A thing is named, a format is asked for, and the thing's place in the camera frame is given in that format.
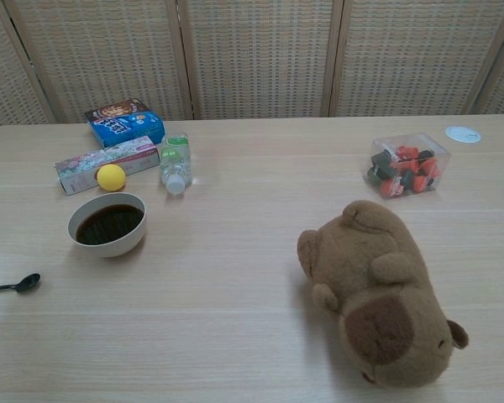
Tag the black plastic spoon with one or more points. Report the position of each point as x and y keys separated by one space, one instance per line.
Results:
x=29 y=283

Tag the black and white cup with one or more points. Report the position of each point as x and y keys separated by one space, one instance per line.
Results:
x=109 y=250

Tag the clear bottle with green label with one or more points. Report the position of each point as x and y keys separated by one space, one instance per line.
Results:
x=175 y=161

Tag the yellow ball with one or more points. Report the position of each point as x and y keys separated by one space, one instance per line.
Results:
x=112 y=178

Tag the woven rattan folding screen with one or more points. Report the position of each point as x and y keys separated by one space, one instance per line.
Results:
x=256 y=54

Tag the brown capybara plush toy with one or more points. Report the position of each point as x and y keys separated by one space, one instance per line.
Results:
x=374 y=285

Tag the long floral cardboard box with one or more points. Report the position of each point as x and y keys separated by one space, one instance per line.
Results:
x=109 y=157

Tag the blue cookie box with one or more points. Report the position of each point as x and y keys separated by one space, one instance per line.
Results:
x=119 y=126

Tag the clear box of red-black pieces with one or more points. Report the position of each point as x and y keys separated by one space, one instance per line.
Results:
x=407 y=168

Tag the white round table disc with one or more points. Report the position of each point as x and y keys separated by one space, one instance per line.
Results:
x=462 y=134

